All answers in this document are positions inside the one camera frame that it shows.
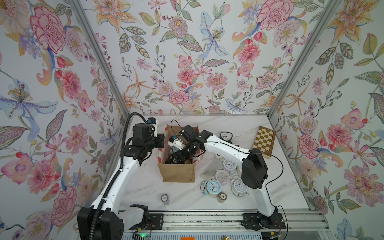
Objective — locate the dark teal alarm clock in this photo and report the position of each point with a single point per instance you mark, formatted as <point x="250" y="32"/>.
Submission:
<point x="226" y="136"/>

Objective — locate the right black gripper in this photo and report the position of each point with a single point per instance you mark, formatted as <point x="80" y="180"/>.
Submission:
<point x="180" y="154"/>

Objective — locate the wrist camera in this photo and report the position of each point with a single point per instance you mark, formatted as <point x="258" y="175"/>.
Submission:
<point x="175" y="143"/>
<point x="153" y="125"/>

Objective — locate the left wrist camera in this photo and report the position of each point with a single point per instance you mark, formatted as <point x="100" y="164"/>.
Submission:
<point x="153" y="125"/>

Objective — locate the pink round alarm clock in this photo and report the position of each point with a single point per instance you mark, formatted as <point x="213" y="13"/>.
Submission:
<point x="222" y="176"/>

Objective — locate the burlap canvas bag red trim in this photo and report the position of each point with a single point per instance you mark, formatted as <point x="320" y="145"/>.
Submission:
<point x="175" y="172"/>

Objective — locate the blue twin-bell clock front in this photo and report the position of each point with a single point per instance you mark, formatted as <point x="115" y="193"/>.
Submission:
<point x="211" y="188"/>

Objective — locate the small grey mini clock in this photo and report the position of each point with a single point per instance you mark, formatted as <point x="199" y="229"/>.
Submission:
<point x="165" y="199"/>

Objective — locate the small beige cylinder clock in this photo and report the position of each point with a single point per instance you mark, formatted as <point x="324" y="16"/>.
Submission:
<point x="222" y="197"/>

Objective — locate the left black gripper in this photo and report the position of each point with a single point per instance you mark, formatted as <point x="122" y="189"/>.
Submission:
<point x="160" y="140"/>

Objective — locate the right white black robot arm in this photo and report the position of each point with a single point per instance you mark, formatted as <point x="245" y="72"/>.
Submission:
<point x="253" y="173"/>

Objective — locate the white round alarm clock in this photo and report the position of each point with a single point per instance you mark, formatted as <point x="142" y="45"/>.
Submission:
<point x="229" y="166"/>

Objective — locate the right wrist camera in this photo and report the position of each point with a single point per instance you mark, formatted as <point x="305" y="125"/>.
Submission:
<point x="175" y="143"/>

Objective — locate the white twin-bell alarm clock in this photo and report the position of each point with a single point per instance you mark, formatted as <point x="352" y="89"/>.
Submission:
<point x="238" y="188"/>

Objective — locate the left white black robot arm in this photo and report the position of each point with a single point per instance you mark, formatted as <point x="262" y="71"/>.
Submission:
<point x="114" y="189"/>

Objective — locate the wooden chessboard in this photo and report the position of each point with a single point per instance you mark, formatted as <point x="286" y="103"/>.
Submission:
<point x="264" y="141"/>

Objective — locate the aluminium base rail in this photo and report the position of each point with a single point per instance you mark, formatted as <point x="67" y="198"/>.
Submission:
<point x="230" y="225"/>

